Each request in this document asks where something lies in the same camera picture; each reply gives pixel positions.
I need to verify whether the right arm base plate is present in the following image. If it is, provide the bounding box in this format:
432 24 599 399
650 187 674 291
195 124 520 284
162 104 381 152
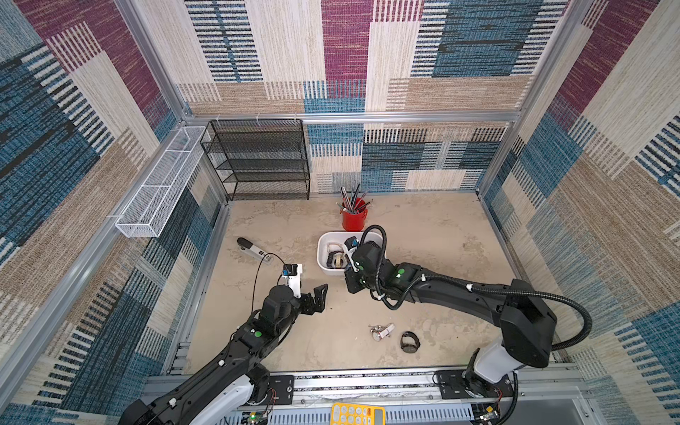
432 368 515 400

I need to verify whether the white wire mesh basket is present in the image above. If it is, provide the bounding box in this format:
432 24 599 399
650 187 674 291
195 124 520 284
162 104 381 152
115 127 205 238

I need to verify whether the yellow teach pendant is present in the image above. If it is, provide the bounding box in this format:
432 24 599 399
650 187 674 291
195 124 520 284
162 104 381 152
329 403 387 425

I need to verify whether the black wire mesh shelf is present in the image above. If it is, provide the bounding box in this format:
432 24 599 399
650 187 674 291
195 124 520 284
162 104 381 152
201 119 311 201

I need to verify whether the silver metal watch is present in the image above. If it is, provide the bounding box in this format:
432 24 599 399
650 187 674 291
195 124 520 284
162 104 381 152
370 323 395 342

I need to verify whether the aluminium front rail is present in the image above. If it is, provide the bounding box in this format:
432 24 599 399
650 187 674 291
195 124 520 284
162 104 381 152
276 363 591 408

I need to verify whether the red metal pen bucket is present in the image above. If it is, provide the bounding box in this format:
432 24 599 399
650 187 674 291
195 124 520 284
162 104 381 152
341 199 368 232

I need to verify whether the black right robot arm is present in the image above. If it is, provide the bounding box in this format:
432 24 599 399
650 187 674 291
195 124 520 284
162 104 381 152
343 234 593 398

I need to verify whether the white plastic storage box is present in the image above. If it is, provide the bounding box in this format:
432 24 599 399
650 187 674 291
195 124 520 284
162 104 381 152
317 231 362 277

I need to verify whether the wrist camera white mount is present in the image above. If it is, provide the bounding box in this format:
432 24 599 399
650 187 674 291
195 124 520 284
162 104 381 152
282 263 303 299
344 237 359 273

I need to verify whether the black chunky watch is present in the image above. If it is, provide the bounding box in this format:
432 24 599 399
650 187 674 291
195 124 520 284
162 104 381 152
326 251 348 270

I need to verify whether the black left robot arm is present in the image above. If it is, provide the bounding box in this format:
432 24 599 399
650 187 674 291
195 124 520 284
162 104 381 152
119 284 329 424

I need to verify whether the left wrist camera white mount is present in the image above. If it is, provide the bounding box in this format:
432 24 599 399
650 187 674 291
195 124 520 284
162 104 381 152
282 263 303 299

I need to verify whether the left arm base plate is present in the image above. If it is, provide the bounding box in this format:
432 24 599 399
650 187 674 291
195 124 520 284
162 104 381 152
251 375 295 407

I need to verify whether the dark brown round watch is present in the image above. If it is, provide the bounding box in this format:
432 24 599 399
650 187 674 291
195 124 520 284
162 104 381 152
399 331 421 354

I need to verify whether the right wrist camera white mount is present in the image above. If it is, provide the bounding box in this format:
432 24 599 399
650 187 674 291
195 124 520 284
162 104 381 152
344 237 359 273

